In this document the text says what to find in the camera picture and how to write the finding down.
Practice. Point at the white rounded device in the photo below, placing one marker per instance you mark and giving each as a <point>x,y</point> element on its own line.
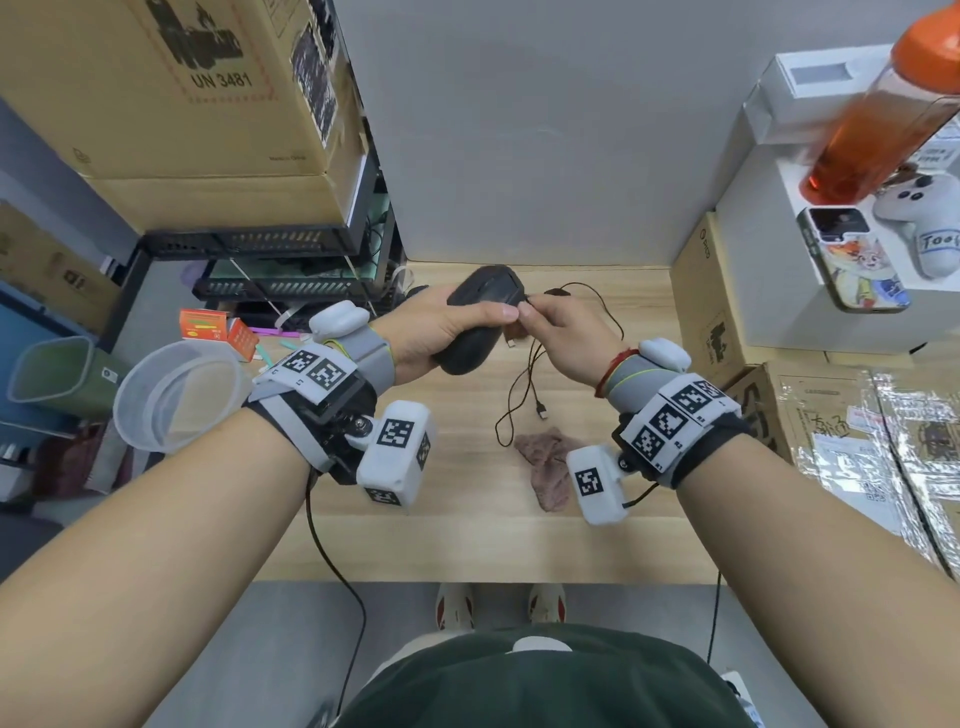
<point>926,221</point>

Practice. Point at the cardboard box with small prints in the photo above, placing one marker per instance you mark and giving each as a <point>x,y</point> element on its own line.
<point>52,270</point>

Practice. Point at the white chest device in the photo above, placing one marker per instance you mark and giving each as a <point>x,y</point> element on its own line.
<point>538,644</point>

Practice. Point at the orange bottle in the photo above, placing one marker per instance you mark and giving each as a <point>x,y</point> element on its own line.
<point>862,142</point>

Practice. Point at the grey left wrist sleeve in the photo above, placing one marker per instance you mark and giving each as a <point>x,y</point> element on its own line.
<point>371,352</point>

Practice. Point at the clear plastic basin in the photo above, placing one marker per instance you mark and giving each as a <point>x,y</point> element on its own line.
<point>135,409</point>

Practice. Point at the phone with colourful case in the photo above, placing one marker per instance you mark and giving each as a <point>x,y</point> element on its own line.
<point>855,262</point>

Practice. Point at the cardboard box with black logo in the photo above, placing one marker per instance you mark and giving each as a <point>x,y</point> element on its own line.
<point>862,450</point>

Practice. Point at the orange box with green print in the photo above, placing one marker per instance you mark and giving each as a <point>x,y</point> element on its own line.
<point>202,325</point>

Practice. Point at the grey right wrist sleeve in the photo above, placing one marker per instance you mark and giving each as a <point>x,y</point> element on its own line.
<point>634,382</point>

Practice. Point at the grey wrist sleeve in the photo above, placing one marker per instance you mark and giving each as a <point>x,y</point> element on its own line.
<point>634,382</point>
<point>371,352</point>

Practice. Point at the person's left forearm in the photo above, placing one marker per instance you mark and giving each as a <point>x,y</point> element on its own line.
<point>142,592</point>

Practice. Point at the large white box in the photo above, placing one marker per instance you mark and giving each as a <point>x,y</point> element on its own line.
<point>765,285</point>

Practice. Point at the dark grey padded seat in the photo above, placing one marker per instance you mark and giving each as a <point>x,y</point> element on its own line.
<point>30,547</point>

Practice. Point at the person's left shoe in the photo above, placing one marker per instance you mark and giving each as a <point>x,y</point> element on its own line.
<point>454,607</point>

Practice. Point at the plain cardboard box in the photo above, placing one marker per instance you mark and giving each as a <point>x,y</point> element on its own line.
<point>217,202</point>

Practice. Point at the person's left hand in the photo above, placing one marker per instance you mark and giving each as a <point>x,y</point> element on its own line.
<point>416,330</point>

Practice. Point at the large stamped cardboard box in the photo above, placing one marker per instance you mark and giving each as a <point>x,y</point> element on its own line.
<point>120,105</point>

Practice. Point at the small white boxes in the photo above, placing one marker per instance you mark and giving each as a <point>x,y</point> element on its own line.
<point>799,90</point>

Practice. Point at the black stacked tray rack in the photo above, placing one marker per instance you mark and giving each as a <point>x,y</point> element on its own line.
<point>247,241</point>

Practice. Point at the person's dark shirt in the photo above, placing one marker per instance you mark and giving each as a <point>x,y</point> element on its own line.
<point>540,690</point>

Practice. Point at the white wrist puck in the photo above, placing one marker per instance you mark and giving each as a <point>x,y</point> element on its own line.
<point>665,355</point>
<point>339,319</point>

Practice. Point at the blue panel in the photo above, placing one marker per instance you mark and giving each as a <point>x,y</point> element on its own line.
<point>30,322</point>

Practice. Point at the left wrist camera rig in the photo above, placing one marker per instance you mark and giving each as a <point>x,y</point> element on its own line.
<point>397,457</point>

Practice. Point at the person's right forearm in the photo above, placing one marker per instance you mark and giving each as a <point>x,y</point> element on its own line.
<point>825,600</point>

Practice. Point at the white left wrist puck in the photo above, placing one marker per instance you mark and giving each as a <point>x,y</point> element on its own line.
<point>339,319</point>

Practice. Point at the white power strip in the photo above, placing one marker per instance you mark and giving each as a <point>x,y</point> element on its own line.
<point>742,697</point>

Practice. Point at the pink fluffy wiping cloth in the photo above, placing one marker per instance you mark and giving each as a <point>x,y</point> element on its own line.
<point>551,465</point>

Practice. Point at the purple plastic strip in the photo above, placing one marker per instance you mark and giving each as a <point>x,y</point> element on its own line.
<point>265,331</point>

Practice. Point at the person's beige trousers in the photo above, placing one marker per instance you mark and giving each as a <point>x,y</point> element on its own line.
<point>409,660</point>

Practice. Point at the green trash bin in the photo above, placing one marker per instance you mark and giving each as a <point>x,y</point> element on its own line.
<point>49,375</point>

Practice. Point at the dark red bag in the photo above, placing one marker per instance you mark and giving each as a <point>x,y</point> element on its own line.
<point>79,461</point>

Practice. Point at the small stamped cardboard box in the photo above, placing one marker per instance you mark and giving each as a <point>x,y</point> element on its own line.
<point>701,292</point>

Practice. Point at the person's right hand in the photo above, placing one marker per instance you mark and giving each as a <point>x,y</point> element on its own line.
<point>581,341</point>

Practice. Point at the white right wrist puck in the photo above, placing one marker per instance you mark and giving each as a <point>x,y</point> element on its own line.
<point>665,355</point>

